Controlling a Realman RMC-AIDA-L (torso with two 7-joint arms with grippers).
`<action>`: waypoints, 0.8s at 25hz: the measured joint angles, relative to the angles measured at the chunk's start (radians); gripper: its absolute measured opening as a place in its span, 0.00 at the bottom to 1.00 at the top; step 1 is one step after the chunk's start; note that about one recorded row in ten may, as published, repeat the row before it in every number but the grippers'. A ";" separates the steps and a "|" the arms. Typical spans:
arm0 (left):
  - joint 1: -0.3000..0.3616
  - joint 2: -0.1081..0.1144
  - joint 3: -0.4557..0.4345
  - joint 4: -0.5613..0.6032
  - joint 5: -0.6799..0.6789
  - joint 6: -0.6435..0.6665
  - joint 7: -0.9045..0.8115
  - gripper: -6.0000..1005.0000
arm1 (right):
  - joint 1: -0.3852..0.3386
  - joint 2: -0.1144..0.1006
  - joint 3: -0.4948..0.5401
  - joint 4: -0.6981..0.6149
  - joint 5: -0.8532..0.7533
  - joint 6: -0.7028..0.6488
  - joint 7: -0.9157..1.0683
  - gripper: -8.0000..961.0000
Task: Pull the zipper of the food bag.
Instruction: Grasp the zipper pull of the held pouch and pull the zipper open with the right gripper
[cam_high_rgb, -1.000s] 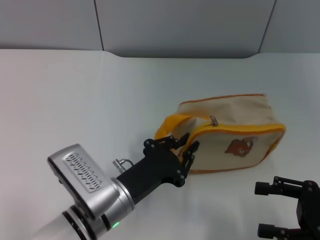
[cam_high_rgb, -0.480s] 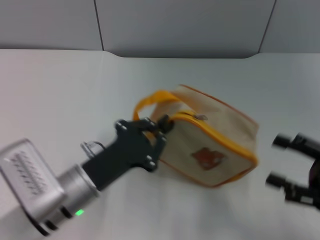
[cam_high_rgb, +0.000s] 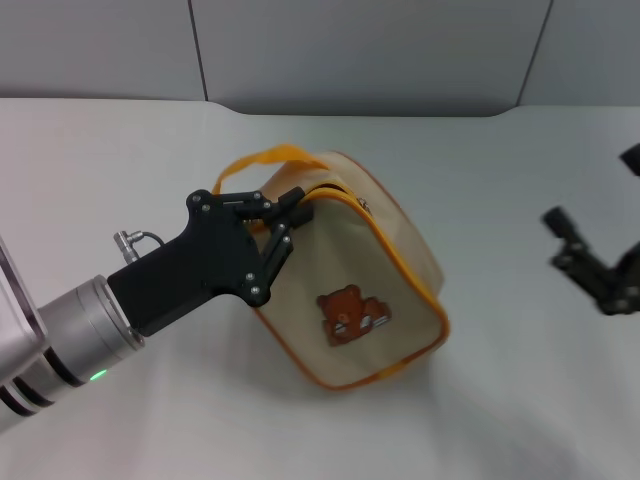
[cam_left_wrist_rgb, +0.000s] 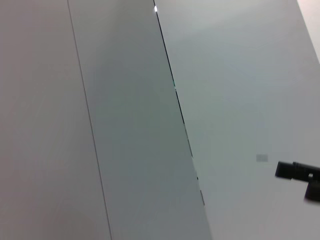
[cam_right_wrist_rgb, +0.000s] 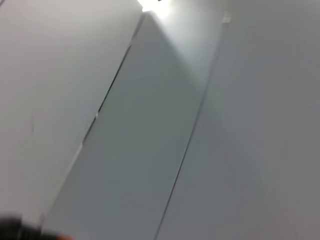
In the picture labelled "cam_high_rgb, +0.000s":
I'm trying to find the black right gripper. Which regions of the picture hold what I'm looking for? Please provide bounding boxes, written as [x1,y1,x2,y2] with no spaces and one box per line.
[541,142,640,317]

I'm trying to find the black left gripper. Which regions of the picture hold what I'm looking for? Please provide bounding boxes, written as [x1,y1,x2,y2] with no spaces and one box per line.
[106,185,315,338]

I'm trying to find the beige bear print food bag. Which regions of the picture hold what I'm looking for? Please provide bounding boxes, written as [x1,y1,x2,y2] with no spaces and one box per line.
[212,143,450,392]

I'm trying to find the silver cable connector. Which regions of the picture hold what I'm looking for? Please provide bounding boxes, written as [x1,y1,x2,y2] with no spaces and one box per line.
[112,228,166,264]

